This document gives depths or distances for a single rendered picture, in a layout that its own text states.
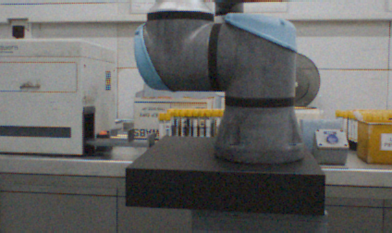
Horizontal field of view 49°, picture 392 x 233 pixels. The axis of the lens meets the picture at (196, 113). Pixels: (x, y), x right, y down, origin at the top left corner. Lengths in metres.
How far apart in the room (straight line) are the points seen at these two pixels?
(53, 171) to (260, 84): 0.63
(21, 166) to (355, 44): 1.23
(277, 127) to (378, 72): 1.11
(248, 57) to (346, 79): 1.08
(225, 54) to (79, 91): 0.54
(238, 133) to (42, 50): 0.65
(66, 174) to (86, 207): 0.76
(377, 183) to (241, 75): 0.50
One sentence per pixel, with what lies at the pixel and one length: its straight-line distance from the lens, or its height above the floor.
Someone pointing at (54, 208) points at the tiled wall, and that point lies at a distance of 1.93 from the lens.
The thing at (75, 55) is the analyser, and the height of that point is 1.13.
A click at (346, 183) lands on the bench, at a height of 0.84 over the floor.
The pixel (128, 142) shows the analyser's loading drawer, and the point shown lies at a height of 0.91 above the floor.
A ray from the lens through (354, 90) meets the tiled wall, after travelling 1.73.
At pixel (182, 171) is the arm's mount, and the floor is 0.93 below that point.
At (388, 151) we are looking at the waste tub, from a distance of 1.14.
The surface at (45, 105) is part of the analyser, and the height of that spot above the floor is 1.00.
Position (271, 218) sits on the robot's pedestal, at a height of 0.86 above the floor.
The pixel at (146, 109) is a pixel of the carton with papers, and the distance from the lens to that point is 1.38.
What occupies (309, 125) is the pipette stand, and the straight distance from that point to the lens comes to 1.16.
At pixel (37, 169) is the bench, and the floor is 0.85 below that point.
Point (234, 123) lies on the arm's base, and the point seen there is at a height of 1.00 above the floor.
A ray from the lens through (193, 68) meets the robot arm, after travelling 0.69.
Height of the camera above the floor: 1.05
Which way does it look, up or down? 3 degrees down
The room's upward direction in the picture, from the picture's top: 1 degrees clockwise
